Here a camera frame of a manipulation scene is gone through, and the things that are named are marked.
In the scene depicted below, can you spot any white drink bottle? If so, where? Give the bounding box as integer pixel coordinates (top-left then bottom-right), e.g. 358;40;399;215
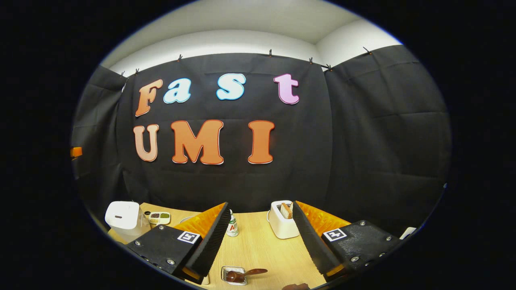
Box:
226;209;239;237

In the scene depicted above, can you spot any black backdrop cloth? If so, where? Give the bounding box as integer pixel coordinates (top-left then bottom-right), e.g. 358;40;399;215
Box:
72;45;452;236

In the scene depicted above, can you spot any white toaster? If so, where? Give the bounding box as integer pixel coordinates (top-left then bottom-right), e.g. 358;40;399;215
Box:
267;200;301;240

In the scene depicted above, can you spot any brown wooden spoon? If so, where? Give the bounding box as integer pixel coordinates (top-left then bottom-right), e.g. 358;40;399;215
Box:
226;268;268;282

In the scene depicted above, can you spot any white divided bean dish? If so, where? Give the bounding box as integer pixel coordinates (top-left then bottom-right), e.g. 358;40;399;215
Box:
148;211;171;225

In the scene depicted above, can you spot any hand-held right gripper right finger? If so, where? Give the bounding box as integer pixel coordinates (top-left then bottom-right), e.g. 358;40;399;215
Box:
292;201;404;282

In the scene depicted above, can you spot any white rice cooker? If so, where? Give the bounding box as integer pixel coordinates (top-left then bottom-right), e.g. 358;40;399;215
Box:
105;201;152;243

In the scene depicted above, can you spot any clear square chopstick holder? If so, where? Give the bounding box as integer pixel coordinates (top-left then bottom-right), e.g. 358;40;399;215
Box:
221;266;247;286

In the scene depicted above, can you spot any row of black cloth clips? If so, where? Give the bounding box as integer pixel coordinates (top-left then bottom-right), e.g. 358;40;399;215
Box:
120;47;372;77

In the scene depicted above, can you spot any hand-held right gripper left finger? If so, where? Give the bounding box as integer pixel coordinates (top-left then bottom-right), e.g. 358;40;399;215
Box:
125;202;233;286

